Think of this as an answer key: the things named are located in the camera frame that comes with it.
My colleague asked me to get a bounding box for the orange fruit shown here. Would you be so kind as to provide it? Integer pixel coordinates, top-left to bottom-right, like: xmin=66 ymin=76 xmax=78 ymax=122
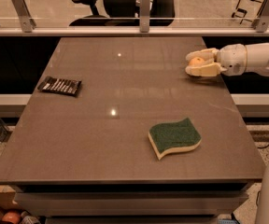
xmin=189 ymin=57 xmax=205 ymax=66

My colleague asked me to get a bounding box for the metal rail bracket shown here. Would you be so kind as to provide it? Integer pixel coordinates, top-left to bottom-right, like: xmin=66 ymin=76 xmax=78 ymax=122
xmin=252 ymin=0 xmax=269 ymax=33
xmin=11 ymin=0 xmax=36 ymax=33
xmin=139 ymin=0 xmax=150 ymax=33

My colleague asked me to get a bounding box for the black rxbar chocolate wrapper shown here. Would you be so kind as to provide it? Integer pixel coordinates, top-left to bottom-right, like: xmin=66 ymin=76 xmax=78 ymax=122
xmin=37 ymin=76 xmax=81 ymax=96

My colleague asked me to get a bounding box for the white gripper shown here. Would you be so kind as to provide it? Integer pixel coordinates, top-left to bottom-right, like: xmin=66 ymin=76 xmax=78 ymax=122
xmin=185 ymin=44 xmax=247 ymax=77

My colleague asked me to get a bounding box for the orange ball under table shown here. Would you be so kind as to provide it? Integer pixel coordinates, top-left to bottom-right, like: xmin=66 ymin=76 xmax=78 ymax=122
xmin=2 ymin=211 xmax=21 ymax=224

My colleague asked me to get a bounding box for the black office chair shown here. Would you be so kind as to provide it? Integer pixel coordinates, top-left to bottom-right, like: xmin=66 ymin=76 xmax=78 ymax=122
xmin=70 ymin=0 xmax=175 ymax=26

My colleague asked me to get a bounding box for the yellow black cart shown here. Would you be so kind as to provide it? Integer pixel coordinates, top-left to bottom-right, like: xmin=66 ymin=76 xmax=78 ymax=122
xmin=231 ymin=0 xmax=264 ymax=24

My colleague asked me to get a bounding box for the green yellow sponge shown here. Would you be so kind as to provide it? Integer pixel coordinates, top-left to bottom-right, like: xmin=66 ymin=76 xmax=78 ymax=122
xmin=148 ymin=118 xmax=202 ymax=161

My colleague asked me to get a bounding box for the glass barrier rail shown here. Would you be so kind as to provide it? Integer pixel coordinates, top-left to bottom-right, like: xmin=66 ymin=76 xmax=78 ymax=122
xmin=0 ymin=18 xmax=269 ymax=36

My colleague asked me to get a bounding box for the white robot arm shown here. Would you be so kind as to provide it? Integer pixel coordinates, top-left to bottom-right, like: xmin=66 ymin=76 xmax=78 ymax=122
xmin=185 ymin=43 xmax=269 ymax=224

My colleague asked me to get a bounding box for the middle metal rail bracket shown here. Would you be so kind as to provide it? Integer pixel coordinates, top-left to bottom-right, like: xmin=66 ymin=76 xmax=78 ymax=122
xmin=139 ymin=0 xmax=150 ymax=33

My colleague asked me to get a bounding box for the right metal rail bracket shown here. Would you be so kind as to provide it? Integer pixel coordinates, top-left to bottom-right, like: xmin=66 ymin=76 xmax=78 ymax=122
xmin=252 ymin=0 xmax=269 ymax=33

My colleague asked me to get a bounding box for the left metal rail bracket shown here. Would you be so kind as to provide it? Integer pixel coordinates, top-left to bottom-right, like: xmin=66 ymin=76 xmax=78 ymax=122
xmin=11 ymin=0 xmax=36 ymax=33

